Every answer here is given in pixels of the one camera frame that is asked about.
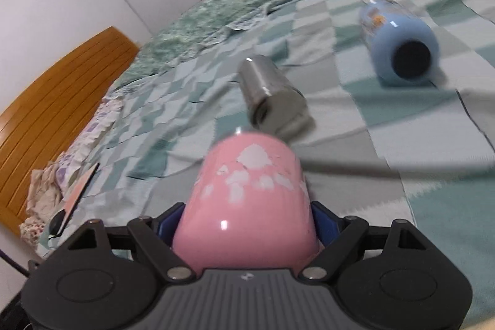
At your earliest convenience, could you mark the pink cup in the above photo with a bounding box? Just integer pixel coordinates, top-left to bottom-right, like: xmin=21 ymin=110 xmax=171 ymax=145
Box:
xmin=172 ymin=131 xmax=320 ymax=273

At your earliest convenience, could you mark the blue cartoon cup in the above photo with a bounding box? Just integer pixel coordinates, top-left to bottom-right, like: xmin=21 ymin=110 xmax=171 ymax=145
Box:
xmin=359 ymin=0 xmax=440 ymax=86

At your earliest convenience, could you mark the pink flat book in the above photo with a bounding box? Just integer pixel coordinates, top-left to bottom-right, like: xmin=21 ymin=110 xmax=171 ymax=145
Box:
xmin=64 ymin=162 xmax=99 ymax=217

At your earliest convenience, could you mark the beige crumpled cloth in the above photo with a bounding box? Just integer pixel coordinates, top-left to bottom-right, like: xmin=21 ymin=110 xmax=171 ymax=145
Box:
xmin=19 ymin=162 xmax=62 ymax=249

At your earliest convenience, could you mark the wooden headboard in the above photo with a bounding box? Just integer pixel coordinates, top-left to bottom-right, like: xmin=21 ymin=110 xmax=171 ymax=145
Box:
xmin=1 ymin=27 xmax=138 ymax=234

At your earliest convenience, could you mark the purple floral pillow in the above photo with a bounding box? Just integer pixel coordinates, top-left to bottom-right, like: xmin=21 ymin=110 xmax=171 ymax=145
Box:
xmin=55 ymin=96 xmax=123 ymax=194

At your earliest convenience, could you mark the checkered green bed sheet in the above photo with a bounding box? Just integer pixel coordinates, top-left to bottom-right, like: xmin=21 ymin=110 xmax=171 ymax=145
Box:
xmin=36 ymin=0 xmax=495 ymax=327

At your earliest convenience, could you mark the stainless steel tumbler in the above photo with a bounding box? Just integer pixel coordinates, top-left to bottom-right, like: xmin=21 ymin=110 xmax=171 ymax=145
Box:
xmin=237 ymin=54 xmax=310 ymax=142

